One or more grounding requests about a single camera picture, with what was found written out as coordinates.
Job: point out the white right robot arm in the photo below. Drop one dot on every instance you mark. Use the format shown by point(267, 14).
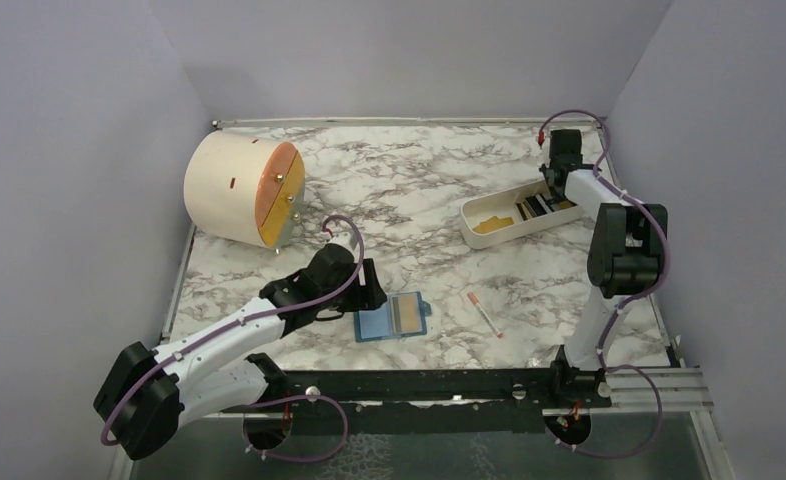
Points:
point(626, 258)

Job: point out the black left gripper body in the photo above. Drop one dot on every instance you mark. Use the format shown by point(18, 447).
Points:
point(349, 300)

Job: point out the orange capped white marker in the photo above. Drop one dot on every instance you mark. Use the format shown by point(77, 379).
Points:
point(484, 315)

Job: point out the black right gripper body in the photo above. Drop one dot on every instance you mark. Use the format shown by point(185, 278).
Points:
point(546, 167)

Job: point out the cream cylinder orange lid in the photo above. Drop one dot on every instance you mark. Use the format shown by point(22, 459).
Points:
point(244, 188)

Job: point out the cream oblong plastic tray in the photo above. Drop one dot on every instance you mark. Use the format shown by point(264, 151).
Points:
point(501, 204)

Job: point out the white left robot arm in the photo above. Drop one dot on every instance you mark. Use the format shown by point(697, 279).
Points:
point(194, 364)

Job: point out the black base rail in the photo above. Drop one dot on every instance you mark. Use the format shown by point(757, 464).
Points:
point(381, 402)

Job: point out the grey card stack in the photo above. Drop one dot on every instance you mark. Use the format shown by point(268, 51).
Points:
point(539, 205)

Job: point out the blue card holder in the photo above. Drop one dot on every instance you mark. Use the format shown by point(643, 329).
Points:
point(377, 325)

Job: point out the yellow card in tray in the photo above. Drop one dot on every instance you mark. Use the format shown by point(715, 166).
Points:
point(493, 224)

